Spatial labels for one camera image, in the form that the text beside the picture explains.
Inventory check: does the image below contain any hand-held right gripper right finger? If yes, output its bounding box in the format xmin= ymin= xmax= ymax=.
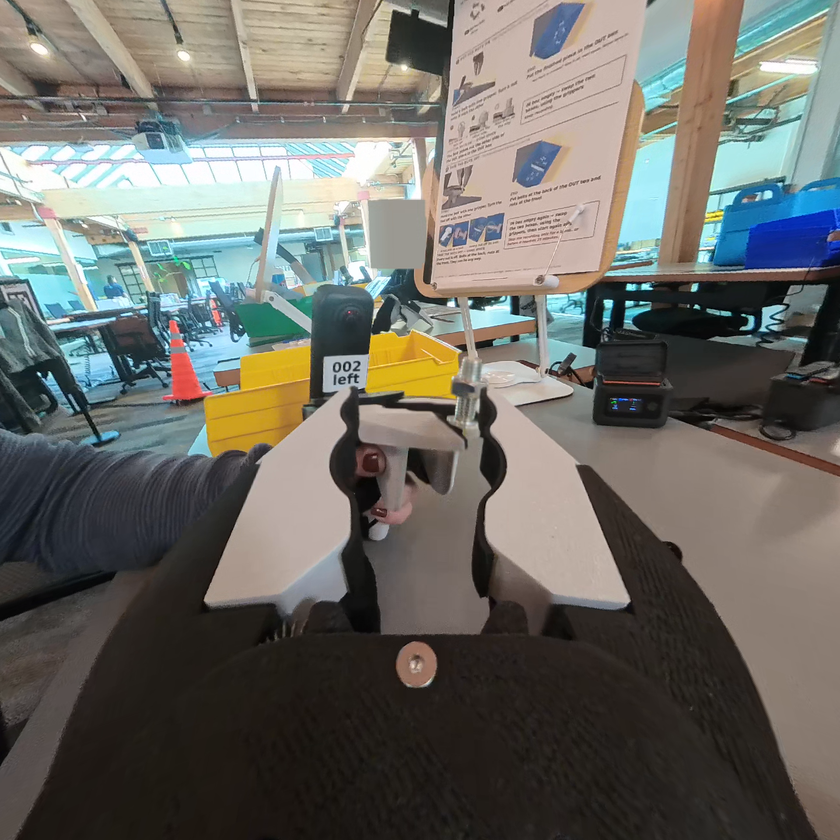
xmin=471 ymin=388 xmax=632 ymax=610

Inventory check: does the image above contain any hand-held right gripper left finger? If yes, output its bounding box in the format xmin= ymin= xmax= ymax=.
xmin=204 ymin=386 xmax=382 ymax=632

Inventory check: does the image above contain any metal bolt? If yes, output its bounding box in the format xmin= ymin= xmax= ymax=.
xmin=451 ymin=356 xmax=487 ymax=429

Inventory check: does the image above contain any person's left forearm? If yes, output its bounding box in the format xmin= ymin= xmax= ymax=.
xmin=0 ymin=428 xmax=273 ymax=576

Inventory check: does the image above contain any wooden board on white arm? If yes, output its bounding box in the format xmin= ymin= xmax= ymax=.
xmin=252 ymin=165 xmax=315 ymax=334

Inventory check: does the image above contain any person's left hand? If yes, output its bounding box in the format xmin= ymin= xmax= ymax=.
xmin=353 ymin=444 xmax=435 ymax=527

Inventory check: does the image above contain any yellow plastic bin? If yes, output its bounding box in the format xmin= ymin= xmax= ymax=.
xmin=202 ymin=379 xmax=317 ymax=458
xmin=238 ymin=329 xmax=462 ymax=408

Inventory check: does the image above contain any white board stand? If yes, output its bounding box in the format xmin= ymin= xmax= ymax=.
xmin=458 ymin=295 xmax=576 ymax=408

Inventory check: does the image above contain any green plastic bin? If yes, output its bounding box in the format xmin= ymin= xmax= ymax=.
xmin=235 ymin=297 xmax=317 ymax=347

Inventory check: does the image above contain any black charger case with screen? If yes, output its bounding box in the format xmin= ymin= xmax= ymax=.
xmin=591 ymin=339 xmax=675 ymax=429

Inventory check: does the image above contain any orange traffic cone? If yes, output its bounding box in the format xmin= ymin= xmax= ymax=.
xmin=161 ymin=319 xmax=214 ymax=404

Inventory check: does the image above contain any black office chair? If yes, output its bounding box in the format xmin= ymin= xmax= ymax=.
xmin=105 ymin=314 xmax=173 ymax=396

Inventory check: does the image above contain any ceiling projector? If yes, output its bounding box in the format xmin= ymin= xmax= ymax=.
xmin=133 ymin=120 xmax=193 ymax=165

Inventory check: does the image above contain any printed instruction sheet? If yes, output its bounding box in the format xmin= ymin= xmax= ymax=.
xmin=432 ymin=0 xmax=648 ymax=294

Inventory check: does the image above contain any black battery charger dock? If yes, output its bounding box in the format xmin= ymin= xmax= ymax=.
xmin=766 ymin=360 xmax=840 ymax=432

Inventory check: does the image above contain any rounded wooden board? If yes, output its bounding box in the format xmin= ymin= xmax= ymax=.
xmin=413 ymin=79 xmax=647 ymax=301

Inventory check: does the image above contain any wooden desk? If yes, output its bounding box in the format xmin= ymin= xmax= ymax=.
xmin=583 ymin=258 xmax=840 ymax=368

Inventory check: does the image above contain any black ceiling speaker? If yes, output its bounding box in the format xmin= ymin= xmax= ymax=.
xmin=385 ymin=7 xmax=455 ymax=74

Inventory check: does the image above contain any grey jacket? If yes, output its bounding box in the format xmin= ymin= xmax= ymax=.
xmin=0 ymin=279 xmax=89 ymax=435

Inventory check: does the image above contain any blue plastic bin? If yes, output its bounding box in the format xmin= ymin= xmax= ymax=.
xmin=743 ymin=209 xmax=840 ymax=270

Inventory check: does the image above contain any black cable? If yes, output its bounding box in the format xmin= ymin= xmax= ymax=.
xmin=676 ymin=410 xmax=800 ymax=442

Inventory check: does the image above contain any blue tote with handles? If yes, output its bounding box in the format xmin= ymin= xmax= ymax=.
xmin=712 ymin=177 xmax=840 ymax=268

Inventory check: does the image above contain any wooden post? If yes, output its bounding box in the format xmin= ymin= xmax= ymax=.
xmin=657 ymin=0 xmax=747 ymax=265

